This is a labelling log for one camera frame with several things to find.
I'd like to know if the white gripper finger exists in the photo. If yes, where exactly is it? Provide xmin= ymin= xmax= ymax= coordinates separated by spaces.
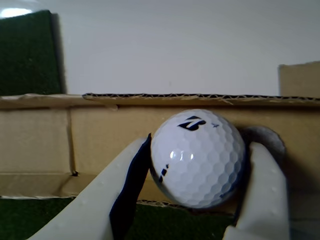
xmin=28 ymin=136 xmax=153 ymax=240
xmin=222 ymin=141 xmax=291 ymax=240

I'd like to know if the white golf ball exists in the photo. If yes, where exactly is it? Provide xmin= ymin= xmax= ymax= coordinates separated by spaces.
xmin=149 ymin=108 xmax=247 ymax=210

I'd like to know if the long green putting mat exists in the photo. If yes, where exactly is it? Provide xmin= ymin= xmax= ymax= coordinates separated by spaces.
xmin=0 ymin=197 xmax=235 ymax=240

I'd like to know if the brown cardboard ramp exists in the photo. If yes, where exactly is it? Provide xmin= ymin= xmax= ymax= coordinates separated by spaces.
xmin=0 ymin=61 xmax=320 ymax=240

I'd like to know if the small green turf piece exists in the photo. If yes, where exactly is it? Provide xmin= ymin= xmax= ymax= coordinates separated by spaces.
xmin=0 ymin=9 xmax=62 ymax=96

